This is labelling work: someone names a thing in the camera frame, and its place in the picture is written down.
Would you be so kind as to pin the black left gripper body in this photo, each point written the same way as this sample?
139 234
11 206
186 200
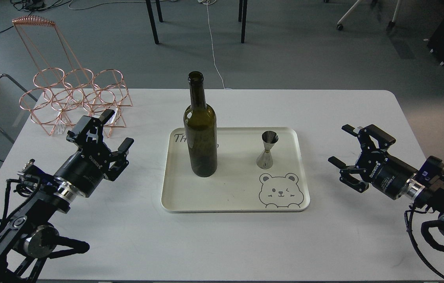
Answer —
85 169

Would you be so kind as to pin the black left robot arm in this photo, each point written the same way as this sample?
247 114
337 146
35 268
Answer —
27 239

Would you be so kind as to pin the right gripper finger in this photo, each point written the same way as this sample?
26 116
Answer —
346 172
372 139

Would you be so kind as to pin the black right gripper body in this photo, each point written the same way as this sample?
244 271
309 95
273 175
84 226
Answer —
386 173

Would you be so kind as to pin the copper wire bottle rack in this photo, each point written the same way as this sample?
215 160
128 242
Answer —
63 91

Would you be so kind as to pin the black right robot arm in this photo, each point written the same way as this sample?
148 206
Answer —
426 191

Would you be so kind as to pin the cream bear serving tray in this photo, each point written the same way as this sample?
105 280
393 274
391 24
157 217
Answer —
238 185

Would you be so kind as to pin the steel double jigger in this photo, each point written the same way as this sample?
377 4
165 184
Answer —
265 160

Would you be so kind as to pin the dark green wine bottle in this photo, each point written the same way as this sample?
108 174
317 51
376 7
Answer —
201 129

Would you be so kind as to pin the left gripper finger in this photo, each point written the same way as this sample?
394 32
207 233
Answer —
89 130
117 160

